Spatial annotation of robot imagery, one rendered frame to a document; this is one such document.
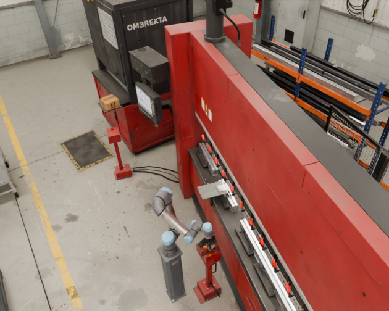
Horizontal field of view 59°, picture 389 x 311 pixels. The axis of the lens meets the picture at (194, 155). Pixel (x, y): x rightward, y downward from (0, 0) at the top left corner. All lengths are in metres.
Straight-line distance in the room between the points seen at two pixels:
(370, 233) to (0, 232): 4.43
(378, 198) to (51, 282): 3.56
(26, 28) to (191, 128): 6.08
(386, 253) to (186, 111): 2.74
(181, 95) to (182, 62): 0.38
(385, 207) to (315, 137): 0.56
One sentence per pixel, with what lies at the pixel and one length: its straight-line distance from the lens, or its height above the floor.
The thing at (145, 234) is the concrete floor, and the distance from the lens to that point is 4.47.
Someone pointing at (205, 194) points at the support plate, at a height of 1.00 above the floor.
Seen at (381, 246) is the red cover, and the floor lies 2.30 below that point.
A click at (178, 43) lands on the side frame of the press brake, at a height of 2.20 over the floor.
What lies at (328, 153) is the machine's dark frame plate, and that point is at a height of 2.30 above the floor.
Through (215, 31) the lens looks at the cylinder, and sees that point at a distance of 3.20.
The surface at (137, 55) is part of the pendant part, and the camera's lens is 3.94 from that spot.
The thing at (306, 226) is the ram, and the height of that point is 1.93.
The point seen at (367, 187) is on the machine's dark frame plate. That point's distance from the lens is 1.88.
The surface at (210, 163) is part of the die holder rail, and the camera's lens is 3.83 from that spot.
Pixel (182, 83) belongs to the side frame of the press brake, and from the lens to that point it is 3.68.
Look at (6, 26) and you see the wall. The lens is 9.23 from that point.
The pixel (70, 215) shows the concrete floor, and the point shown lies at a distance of 4.95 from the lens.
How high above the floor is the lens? 3.54
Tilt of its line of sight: 41 degrees down
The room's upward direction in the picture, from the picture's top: 3 degrees counter-clockwise
